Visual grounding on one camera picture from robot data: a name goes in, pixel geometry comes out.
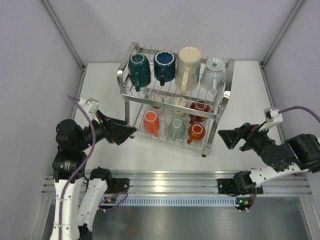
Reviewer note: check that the orange mug white interior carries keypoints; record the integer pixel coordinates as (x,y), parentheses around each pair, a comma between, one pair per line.
(151,123)

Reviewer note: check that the mint green mug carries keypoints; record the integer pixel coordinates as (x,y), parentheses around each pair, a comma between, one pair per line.
(176,129)

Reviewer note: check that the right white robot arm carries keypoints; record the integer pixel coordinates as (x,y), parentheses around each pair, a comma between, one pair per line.
(295,155)

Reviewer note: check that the dark teal mug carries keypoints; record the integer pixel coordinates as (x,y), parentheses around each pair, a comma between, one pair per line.
(139,71)

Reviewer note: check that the orange cup black interior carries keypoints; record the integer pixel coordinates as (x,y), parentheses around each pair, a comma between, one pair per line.
(196,131)

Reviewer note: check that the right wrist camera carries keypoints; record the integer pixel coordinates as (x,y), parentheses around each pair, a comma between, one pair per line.
(273,117)

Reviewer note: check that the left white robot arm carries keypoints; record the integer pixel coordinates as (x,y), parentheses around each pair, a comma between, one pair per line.
(73,219)

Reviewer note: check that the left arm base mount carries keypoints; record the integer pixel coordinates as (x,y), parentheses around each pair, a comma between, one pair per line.
(118,185)

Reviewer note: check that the white cup orange handle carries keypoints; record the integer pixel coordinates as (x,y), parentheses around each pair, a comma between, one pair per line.
(200,106)

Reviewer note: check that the white steel cup wood band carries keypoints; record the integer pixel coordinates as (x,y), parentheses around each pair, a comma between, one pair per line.
(157,109)

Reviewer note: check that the white slotted cable duct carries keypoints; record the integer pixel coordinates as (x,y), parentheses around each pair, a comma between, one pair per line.
(180,201)

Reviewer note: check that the light blue mug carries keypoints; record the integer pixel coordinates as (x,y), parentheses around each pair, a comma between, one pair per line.
(213,74)

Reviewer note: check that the cream floral mug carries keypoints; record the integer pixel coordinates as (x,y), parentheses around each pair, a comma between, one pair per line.
(188,67)

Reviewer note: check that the navy blue mug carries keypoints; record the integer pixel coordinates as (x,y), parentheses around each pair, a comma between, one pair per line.
(164,63)

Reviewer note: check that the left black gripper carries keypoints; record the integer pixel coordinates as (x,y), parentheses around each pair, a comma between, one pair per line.
(114,132)

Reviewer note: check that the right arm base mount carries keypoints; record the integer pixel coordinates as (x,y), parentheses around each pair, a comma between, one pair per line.
(226,186)

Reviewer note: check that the small cream steel tumbler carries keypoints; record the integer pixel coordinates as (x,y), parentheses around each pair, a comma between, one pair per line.
(181,102)

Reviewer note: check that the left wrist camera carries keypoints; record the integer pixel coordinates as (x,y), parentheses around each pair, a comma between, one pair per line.
(89,108)

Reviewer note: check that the stainless steel dish rack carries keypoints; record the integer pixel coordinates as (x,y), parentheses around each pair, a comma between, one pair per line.
(137,104)

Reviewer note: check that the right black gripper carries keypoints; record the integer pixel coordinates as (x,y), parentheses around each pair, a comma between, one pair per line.
(248,132)

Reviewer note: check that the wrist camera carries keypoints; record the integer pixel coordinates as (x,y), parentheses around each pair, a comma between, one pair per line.
(89,108)
(273,117)

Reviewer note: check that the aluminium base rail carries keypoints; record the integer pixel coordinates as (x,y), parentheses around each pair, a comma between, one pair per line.
(204,183)

